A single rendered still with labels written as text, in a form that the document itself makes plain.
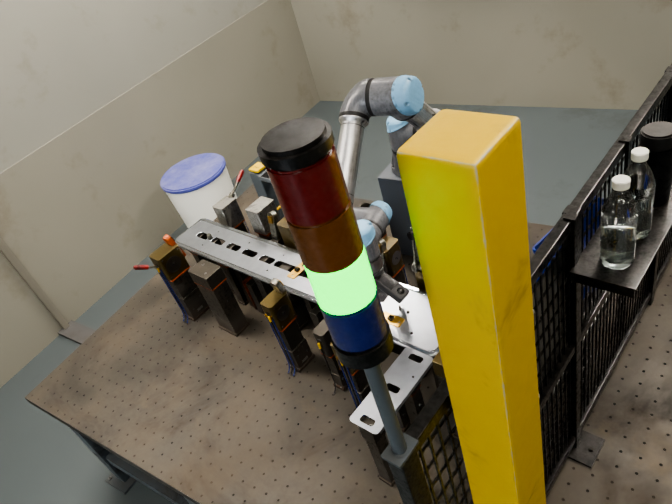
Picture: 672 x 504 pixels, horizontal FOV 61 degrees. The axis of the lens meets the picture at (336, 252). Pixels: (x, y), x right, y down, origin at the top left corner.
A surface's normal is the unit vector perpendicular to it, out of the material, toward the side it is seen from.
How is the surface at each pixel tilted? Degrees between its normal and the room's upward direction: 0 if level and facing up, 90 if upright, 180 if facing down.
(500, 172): 90
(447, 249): 90
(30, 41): 90
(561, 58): 90
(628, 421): 0
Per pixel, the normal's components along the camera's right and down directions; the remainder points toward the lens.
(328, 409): -0.25, -0.75
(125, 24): 0.81, 0.17
